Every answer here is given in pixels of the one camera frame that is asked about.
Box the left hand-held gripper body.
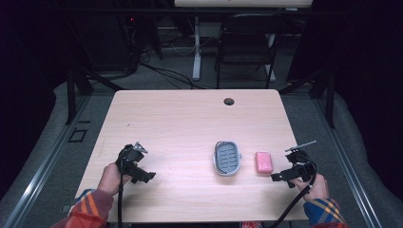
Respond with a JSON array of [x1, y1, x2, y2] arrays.
[[115, 142, 149, 179]]

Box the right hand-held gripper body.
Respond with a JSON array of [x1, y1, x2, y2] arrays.
[[284, 140, 317, 183]]

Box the pink soap bar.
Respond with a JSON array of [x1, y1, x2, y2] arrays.
[[255, 151, 274, 175]]

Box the grey soap dish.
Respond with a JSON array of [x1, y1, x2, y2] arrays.
[[213, 140, 243, 177]]

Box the person's right hand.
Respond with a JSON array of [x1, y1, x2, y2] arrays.
[[289, 173, 331, 203]]

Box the person's left hand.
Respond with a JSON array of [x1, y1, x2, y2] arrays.
[[97, 161, 133, 197]]

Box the black metal stand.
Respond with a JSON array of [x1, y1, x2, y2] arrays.
[[278, 66, 337, 129], [64, 66, 125, 125]]

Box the white desk leg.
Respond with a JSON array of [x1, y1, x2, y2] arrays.
[[266, 32, 278, 83], [191, 15, 203, 82]]

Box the black folding chair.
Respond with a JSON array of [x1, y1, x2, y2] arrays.
[[214, 12, 288, 90]]

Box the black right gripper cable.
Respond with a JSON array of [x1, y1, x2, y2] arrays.
[[268, 154, 318, 228]]

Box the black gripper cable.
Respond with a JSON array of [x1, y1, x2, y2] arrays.
[[116, 151, 126, 228], [268, 154, 318, 228]]

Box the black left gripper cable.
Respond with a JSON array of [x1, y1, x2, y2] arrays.
[[116, 151, 126, 228]]

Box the aluminium floor rail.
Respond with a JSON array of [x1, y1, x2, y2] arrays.
[[2, 94, 93, 228], [311, 97, 385, 228]]

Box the black floor cables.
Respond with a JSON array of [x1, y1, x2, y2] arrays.
[[138, 60, 217, 90]]

